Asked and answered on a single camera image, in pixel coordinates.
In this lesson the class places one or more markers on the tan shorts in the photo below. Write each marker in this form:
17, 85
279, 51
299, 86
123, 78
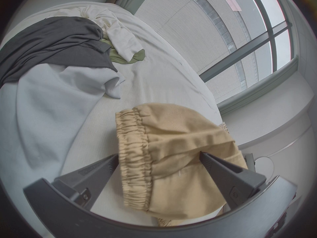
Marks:
178, 145

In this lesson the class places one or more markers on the round woven basket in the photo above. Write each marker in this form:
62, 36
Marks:
224, 127

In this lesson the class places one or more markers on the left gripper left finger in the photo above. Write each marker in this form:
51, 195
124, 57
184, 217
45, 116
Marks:
84, 182

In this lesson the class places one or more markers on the pale blue garment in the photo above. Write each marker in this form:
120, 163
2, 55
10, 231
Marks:
49, 108

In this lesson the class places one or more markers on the bed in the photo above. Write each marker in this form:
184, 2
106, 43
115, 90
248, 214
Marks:
168, 78

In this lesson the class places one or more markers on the window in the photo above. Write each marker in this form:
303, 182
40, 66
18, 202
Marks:
210, 33

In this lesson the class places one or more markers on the black garment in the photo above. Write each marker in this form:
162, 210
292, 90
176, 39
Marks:
54, 41

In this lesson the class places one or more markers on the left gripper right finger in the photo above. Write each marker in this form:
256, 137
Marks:
240, 185

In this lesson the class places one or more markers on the green garment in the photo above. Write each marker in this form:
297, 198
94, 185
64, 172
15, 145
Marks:
123, 58

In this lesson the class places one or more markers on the white garment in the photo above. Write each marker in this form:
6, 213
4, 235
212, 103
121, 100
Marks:
121, 38

